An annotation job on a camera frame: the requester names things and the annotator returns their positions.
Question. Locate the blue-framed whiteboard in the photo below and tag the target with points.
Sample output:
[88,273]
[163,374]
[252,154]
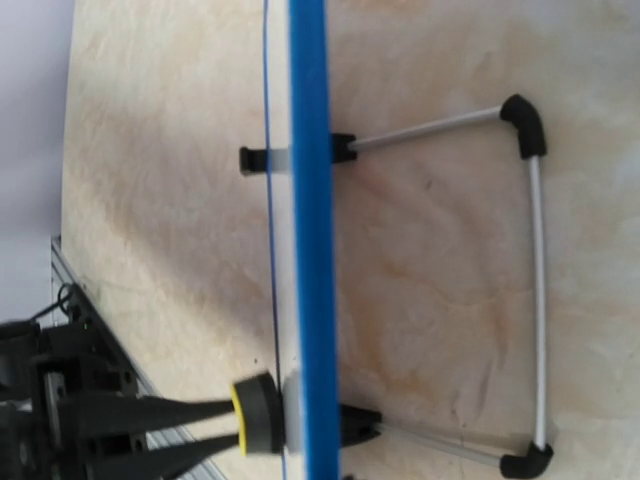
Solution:
[297,159]

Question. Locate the yellow whiteboard eraser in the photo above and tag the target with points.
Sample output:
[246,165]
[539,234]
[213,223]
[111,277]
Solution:
[257,405]

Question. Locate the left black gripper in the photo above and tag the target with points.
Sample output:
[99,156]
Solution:
[42,366]

